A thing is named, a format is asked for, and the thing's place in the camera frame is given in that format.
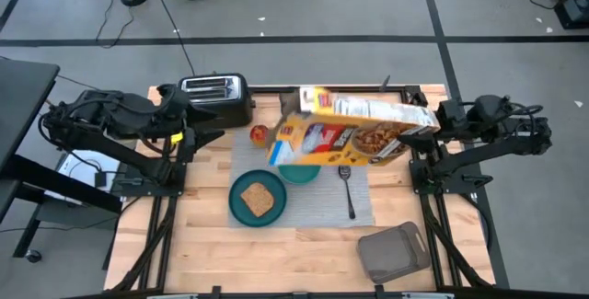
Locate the black equipment case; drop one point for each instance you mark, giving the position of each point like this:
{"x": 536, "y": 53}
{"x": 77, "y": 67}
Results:
{"x": 573, "y": 11}

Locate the teal bowl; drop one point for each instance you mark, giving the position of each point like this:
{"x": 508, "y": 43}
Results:
{"x": 299, "y": 175}

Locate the purple yellow cereal box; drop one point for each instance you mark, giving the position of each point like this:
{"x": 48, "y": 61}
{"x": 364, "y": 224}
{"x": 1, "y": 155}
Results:
{"x": 331, "y": 138}

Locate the red apple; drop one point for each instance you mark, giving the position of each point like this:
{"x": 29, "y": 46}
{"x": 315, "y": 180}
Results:
{"x": 257, "y": 135}

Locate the black desk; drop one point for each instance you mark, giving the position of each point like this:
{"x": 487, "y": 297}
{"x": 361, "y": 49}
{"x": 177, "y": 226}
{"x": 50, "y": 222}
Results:
{"x": 23, "y": 96}

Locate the grey plastic tray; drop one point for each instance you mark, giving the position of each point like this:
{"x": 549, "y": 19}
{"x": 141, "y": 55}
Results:
{"x": 391, "y": 253}

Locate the black aluminium frame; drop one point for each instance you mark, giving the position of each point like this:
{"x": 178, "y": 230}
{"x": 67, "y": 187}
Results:
{"x": 271, "y": 89}

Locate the brown toast slice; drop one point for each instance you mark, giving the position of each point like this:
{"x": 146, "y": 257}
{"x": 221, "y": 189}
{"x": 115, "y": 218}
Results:
{"x": 257, "y": 199}

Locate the black power adapter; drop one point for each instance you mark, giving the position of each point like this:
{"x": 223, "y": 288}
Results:
{"x": 100, "y": 179}

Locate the white box under desk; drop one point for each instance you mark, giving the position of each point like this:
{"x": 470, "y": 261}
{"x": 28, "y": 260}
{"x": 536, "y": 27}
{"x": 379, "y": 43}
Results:
{"x": 78, "y": 170}

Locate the dark teal plate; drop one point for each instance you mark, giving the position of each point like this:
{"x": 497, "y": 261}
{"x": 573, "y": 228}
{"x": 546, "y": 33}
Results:
{"x": 246, "y": 184}

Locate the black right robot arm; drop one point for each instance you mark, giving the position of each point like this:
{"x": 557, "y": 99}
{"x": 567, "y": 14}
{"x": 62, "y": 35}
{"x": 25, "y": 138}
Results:
{"x": 488, "y": 149}

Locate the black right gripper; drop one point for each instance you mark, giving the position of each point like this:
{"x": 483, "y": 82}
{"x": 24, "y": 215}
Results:
{"x": 453, "y": 119}

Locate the black two-slot toaster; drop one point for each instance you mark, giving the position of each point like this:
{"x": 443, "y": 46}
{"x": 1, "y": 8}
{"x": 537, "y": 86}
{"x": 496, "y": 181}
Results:
{"x": 216, "y": 112}

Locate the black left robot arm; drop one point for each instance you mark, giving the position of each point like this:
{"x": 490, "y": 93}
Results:
{"x": 115, "y": 152}

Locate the grey woven placemat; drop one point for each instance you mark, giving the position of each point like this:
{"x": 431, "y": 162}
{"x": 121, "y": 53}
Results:
{"x": 317, "y": 198}

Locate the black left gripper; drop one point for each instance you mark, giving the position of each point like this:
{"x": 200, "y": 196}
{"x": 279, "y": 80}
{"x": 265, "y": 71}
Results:
{"x": 177, "y": 108}

